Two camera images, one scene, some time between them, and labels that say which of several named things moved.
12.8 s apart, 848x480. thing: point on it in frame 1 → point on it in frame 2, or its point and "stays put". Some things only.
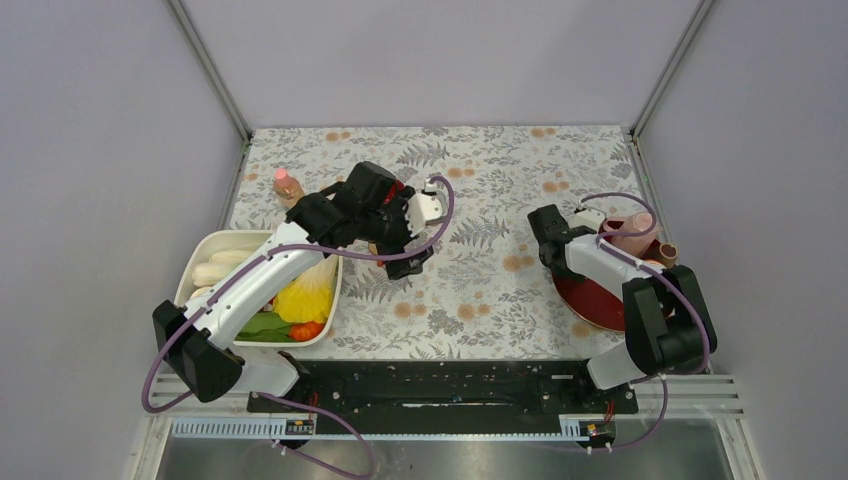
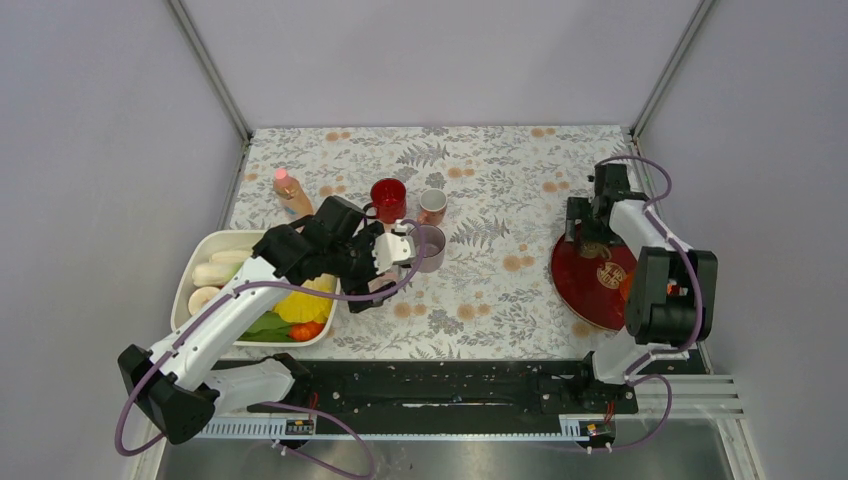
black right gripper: (560, 270) → (608, 236)
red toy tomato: (302, 332) stays put
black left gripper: (398, 207) → (366, 240)
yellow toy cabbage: (309, 298) stays put
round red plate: (594, 303) stays put
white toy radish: (200, 292) stays put
